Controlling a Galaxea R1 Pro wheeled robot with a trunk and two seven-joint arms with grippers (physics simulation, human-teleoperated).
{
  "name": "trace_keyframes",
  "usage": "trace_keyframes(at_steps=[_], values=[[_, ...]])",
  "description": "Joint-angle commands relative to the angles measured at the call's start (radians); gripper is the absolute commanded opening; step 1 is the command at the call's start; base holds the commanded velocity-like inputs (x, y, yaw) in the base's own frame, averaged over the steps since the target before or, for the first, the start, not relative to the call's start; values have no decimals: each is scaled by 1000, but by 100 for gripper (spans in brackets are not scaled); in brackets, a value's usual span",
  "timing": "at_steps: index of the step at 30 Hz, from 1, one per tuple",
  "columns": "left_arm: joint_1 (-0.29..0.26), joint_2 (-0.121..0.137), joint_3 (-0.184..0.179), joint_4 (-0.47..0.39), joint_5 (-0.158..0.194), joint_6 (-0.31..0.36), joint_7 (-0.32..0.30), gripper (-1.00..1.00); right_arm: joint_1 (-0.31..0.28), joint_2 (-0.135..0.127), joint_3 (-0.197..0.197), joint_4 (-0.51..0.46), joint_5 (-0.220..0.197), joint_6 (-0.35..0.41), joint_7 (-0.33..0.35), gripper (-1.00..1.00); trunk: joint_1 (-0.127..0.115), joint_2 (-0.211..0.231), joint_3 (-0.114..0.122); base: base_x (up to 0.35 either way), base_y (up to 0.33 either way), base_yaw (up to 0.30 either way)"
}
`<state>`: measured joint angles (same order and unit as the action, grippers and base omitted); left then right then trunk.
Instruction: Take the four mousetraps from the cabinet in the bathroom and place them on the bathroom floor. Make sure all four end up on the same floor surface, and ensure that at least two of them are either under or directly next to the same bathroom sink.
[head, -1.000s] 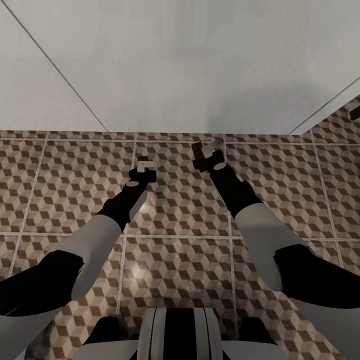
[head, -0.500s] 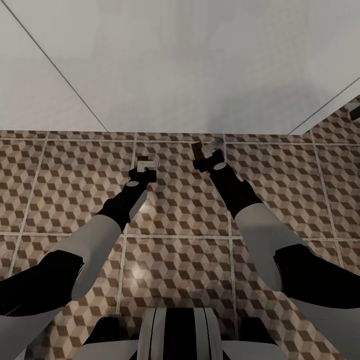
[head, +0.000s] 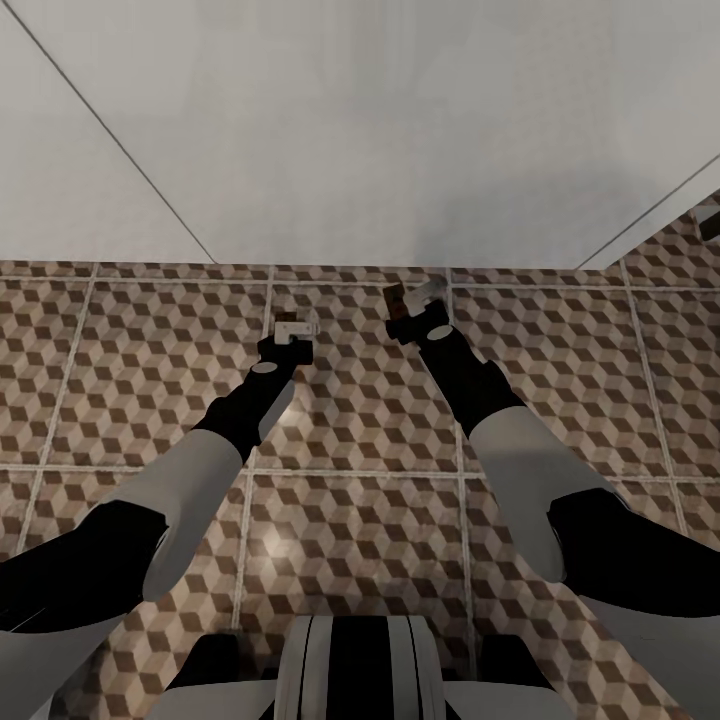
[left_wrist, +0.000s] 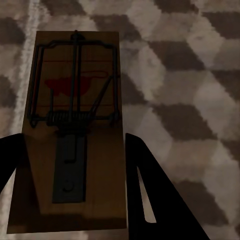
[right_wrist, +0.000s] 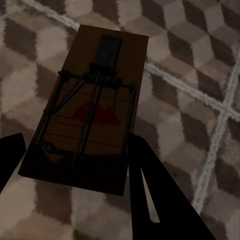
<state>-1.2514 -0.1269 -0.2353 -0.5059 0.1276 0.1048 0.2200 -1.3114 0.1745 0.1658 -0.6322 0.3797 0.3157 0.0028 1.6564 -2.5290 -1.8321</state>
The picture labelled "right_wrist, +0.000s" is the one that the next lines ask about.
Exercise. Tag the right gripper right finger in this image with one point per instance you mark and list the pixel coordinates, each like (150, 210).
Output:
(178, 218)

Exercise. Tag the mousetrap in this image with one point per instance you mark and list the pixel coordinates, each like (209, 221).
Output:
(81, 140)

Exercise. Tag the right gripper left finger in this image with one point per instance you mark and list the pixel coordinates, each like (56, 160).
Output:
(12, 149)

